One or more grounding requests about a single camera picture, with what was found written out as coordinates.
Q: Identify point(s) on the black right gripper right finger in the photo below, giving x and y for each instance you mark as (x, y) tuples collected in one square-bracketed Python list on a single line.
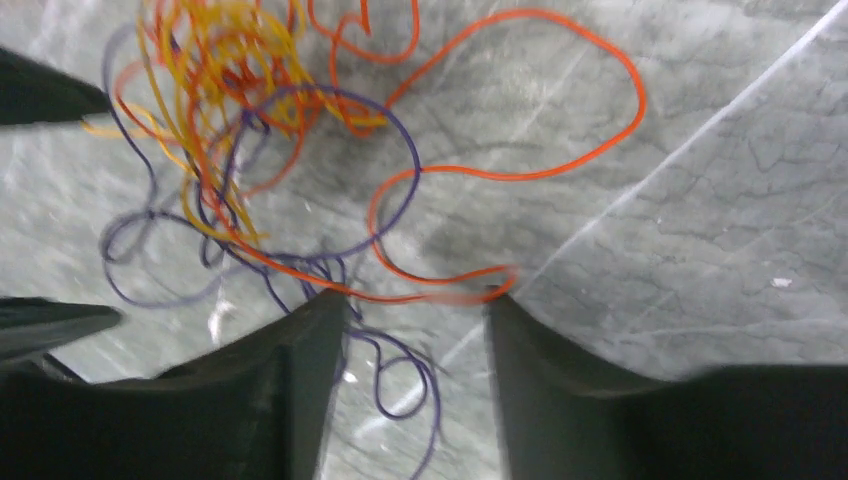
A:
[(567, 413)]

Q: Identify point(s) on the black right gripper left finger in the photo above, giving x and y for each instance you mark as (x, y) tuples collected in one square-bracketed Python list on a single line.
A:
[(253, 409)]

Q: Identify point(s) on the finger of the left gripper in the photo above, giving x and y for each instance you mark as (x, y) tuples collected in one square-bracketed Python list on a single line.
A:
[(32, 92), (31, 326)]

